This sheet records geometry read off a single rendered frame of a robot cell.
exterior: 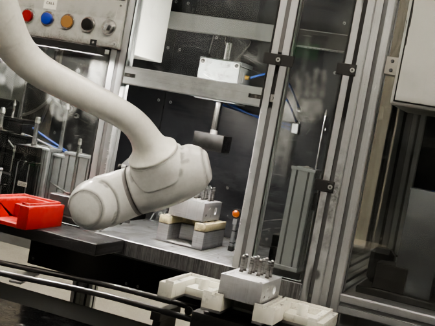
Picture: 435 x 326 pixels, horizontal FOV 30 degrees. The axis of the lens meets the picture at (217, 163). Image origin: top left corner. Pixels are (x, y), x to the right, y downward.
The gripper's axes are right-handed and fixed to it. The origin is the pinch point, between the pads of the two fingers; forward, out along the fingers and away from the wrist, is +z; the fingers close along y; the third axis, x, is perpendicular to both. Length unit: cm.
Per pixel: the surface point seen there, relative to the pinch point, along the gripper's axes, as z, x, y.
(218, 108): 21.1, -15.0, 21.9
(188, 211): 12.2, -12.3, -5.2
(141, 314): 286, 44, -111
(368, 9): -7, -48, 49
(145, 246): 1.7, -4.6, -13.7
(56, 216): 1.2, 18.5, -10.1
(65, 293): 297, 96, -110
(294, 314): -22, -43, -18
